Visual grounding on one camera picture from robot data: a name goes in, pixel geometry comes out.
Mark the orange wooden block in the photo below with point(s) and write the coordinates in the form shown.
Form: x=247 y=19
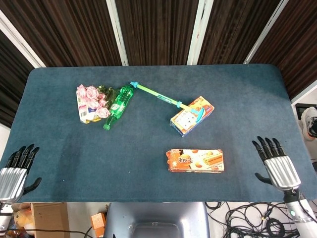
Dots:
x=97 y=220

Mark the white sneaker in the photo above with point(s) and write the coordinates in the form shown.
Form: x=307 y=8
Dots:
x=309 y=124

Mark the white screen post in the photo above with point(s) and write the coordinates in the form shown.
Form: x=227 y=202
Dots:
x=266 y=32
x=201 y=32
x=22 y=42
x=117 y=32

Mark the green plastic bottle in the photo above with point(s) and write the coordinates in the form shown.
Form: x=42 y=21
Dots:
x=119 y=105

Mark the pink artificial rose bouquet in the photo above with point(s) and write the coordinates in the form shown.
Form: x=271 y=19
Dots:
x=91 y=93

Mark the white yellow snack packet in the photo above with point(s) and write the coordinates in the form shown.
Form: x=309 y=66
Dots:
x=84 y=111

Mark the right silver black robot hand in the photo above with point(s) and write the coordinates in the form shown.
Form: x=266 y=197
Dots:
x=282 y=173

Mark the white shelf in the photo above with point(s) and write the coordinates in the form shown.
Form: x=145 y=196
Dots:
x=307 y=98

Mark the green blue water squirter toy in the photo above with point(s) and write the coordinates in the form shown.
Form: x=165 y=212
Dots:
x=148 y=89

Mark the orange wafer roll box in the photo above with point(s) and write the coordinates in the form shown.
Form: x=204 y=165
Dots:
x=193 y=161

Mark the teal table cloth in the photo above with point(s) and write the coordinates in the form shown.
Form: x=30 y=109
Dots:
x=123 y=153

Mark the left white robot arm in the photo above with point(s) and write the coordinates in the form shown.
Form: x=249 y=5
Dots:
x=5 y=213

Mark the brown slatted screen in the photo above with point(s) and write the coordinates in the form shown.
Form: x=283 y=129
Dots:
x=161 y=29

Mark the yellow plush toy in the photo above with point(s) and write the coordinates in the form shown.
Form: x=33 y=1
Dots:
x=22 y=218

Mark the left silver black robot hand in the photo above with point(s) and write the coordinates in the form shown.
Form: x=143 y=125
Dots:
x=11 y=178

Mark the grey robot torso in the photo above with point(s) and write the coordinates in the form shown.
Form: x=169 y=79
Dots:
x=153 y=213

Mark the blue orange snack box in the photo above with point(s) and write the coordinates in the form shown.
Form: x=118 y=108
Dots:
x=183 y=121

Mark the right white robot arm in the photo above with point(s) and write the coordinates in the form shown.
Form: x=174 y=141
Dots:
x=304 y=225

